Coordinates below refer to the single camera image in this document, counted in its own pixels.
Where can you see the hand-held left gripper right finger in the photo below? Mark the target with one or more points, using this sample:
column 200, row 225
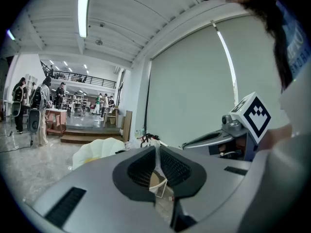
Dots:
column 194, row 178

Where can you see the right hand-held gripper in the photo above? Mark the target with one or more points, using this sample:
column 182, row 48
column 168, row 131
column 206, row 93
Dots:
column 252, row 120

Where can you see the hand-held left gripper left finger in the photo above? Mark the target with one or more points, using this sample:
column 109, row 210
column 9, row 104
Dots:
column 121, row 178

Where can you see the person's right forearm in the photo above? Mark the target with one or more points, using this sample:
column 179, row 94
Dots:
column 279, row 136

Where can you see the round wooden table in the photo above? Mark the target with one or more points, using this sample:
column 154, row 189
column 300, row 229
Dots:
column 155, row 177

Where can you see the yellow seat cushion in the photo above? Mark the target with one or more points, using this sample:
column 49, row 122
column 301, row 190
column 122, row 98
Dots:
column 91, row 160

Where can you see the white petal chair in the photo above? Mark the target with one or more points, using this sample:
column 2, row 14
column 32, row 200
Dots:
column 102, row 147

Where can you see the wooden platform steps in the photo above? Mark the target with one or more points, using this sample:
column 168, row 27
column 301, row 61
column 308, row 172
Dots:
column 90, row 136

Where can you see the leaning wooden boards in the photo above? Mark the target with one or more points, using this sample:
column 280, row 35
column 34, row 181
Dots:
column 127, row 125

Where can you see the light wooden table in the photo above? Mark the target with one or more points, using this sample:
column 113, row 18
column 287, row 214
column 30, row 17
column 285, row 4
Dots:
column 114, row 109

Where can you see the black vertical pipe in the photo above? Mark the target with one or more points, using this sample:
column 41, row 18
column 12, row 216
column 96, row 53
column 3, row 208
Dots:
column 146, row 101

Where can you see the white-topped wooden table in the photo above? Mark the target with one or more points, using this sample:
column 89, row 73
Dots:
column 59, row 122

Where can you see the black mezzanine railing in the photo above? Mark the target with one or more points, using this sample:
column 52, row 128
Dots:
column 97, row 81

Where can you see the grey oval floor fan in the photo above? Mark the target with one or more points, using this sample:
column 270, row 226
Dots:
column 34, row 121
column 15, row 110

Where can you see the ceiling smoke detector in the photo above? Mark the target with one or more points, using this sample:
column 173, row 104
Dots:
column 98, row 42

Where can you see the long ceiling light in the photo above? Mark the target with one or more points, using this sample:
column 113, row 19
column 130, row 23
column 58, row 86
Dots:
column 10, row 34
column 83, row 13

